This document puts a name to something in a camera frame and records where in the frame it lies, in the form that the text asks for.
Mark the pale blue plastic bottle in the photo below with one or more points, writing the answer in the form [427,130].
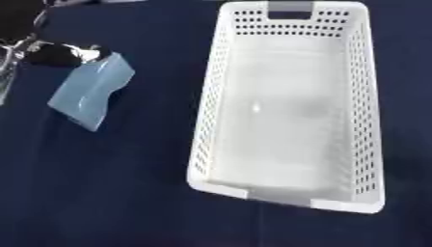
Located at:
[90,91]

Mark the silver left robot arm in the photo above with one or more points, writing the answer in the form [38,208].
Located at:
[10,48]

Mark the white perforated plastic basket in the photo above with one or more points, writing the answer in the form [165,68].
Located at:
[292,106]

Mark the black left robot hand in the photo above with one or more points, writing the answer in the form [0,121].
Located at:
[53,55]

